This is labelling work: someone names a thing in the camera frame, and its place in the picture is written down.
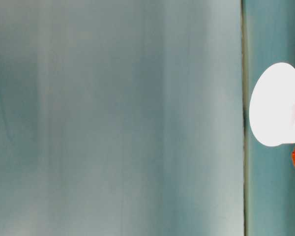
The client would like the white paper cup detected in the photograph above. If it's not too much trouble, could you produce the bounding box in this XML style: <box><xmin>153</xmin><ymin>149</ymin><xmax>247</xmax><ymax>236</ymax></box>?
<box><xmin>249</xmin><ymin>62</ymin><xmax>295</xmax><ymax>148</ymax></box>

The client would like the grey-green backdrop sheet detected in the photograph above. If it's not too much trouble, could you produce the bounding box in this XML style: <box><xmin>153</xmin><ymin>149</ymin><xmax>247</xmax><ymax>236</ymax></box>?
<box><xmin>0</xmin><ymin>0</ymin><xmax>245</xmax><ymax>236</ymax></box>

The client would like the blue-green table cloth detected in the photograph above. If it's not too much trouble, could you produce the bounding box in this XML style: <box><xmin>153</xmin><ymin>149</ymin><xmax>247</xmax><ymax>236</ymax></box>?
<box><xmin>242</xmin><ymin>0</ymin><xmax>295</xmax><ymax>236</ymax></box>

